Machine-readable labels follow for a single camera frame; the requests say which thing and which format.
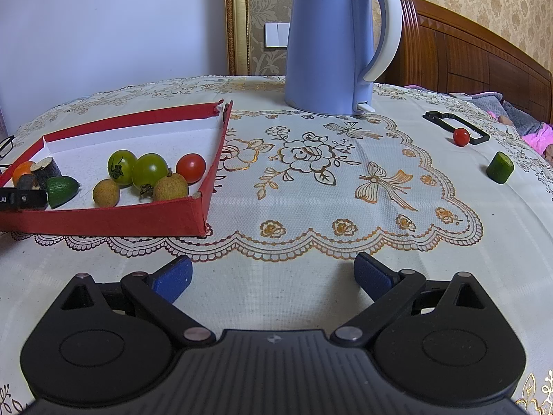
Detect small orange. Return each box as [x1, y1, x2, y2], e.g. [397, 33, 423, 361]
[12, 161, 36, 186]

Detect grey blanket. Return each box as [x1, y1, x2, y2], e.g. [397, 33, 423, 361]
[471, 91, 546, 136]

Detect red shallow cardboard tray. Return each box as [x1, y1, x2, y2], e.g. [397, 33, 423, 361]
[0, 100, 234, 238]

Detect dark eggplant piece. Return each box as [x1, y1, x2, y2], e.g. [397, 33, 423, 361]
[32, 156, 62, 191]

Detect brown longan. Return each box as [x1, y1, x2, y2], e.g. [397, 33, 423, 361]
[153, 172, 189, 202]
[92, 179, 121, 208]

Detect blue electric kettle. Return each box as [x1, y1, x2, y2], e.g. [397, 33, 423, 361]
[284, 0, 403, 117]

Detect gold wall moulding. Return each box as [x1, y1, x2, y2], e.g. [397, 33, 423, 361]
[224, 0, 251, 76]

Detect brown wooden headboard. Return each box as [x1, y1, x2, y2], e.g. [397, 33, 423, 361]
[384, 0, 553, 113]

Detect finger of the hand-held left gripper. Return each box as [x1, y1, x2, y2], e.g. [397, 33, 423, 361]
[0, 187, 48, 213]

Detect white wall switch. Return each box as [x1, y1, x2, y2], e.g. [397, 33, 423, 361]
[264, 22, 290, 48]

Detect green cucumber end piece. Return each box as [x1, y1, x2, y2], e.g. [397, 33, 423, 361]
[47, 176, 79, 209]

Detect black rectangular plastic frame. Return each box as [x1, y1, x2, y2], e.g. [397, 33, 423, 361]
[423, 111, 491, 146]

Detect black eyeglasses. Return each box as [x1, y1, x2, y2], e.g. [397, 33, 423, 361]
[0, 135, 16, 169]

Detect green tomato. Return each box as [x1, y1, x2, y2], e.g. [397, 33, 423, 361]
[107, 150, 139, 188]
[131, 153, 170, 197]

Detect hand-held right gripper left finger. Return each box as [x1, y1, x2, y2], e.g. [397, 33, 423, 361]
[60, 254, 217, 349]

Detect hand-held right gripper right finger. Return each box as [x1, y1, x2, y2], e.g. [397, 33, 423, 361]
[330, 251, 497, 349]

